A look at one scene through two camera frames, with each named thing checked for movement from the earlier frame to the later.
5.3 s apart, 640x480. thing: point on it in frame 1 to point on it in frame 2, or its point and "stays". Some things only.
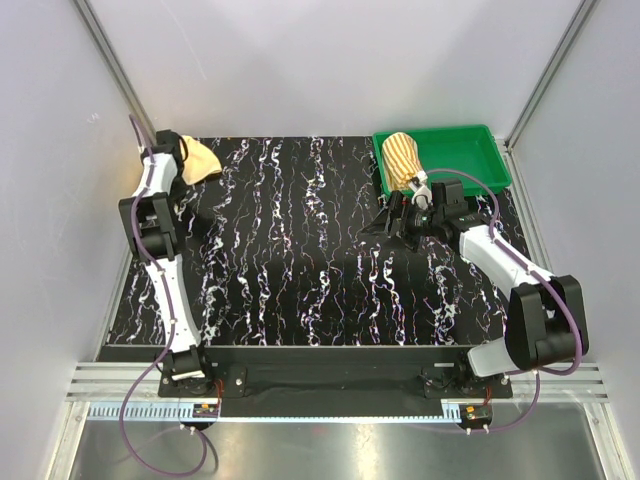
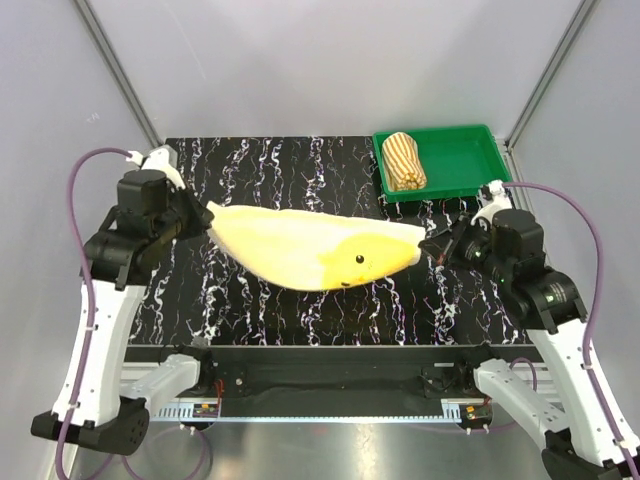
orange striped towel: (401, 160) stays
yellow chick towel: (200, 160) to (304, 250)
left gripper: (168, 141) to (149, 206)
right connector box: (475, 416) stays
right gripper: (382, 224) to (439, 245)
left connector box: (205, 410) stays
